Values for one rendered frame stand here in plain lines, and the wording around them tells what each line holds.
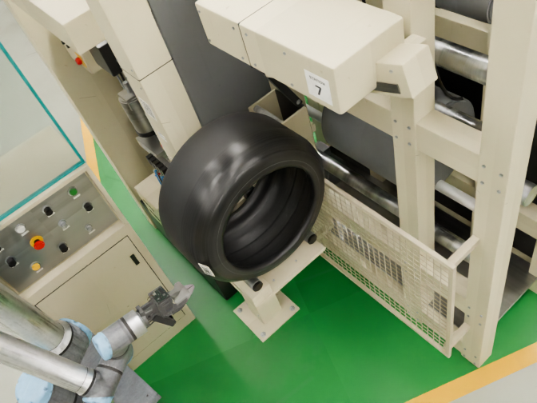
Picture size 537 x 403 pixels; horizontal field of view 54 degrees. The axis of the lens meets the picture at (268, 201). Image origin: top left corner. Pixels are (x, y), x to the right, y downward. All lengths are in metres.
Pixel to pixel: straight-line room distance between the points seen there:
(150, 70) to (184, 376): 1.75
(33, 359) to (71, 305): 0.73
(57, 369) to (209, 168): 0.80
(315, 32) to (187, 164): 0.58
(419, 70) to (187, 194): 0.77
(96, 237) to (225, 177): 0.99
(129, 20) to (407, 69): 0.80
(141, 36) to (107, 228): 1.03
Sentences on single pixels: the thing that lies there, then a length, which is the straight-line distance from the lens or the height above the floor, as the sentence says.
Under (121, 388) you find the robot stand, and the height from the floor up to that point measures 0.60.
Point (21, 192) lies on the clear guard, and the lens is 2.17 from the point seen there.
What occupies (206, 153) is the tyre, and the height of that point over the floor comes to 1.46.
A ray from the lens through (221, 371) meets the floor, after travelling 2.91.
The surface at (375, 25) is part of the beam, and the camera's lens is 1.41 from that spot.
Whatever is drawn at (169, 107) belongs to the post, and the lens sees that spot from 1.82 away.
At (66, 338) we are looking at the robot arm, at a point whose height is 0.92.
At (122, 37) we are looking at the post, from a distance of 1.67.
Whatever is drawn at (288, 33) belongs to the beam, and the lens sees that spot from 1.45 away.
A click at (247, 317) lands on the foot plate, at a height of 0.01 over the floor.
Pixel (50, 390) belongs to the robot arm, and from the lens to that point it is 2.19.
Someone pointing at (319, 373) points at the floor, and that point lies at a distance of 2.78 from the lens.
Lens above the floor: 2.55
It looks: 48 degrees down
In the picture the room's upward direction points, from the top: 20 degrees counter-clockwise
